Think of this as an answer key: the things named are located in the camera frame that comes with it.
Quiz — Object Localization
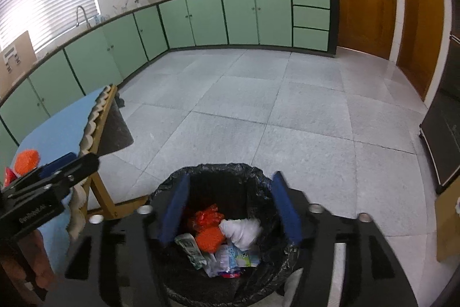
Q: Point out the light blue wrapper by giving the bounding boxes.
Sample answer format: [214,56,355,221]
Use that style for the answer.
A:
[215,244,261,275]

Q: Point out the white tissue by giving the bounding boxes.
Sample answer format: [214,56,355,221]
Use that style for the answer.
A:
[219,218,263,251]

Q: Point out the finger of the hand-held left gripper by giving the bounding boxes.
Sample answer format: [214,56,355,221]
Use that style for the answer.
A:
[14,153,78,185]
[43,153,100,193]

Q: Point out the white green printed wrapper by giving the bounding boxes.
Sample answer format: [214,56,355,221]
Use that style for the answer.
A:
[175,233,208,270]

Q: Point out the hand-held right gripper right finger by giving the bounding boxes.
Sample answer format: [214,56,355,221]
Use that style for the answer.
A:
[271,170,418,307]

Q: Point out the small orange foam net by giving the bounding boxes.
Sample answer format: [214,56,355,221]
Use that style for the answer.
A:
[195,226,226,253]

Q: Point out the large orange foam net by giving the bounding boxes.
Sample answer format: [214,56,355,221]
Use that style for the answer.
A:
[14,149,40,175]

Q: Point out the black cabinet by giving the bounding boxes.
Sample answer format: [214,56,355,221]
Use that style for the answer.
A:
[419,35,460,195]

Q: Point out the red orange plastic bag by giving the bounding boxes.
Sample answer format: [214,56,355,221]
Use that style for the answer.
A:
[186,204,222,233]

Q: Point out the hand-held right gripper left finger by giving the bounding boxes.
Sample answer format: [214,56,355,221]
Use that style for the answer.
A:
[65,173,191,307]

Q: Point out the black trash bin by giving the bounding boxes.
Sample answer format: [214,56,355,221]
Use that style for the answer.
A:
[147,163,302,307]

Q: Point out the flat cardboard box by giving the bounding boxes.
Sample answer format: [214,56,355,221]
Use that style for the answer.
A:
[434,197,460,263]

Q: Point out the metal faucet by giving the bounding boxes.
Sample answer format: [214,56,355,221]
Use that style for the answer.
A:
[75,5,91,29]

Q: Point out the wooden folding table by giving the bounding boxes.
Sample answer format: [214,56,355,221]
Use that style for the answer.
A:
[81,85,149,222]

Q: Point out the green lower cabinets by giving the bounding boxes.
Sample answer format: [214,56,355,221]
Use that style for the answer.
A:
[0,0,340,150]

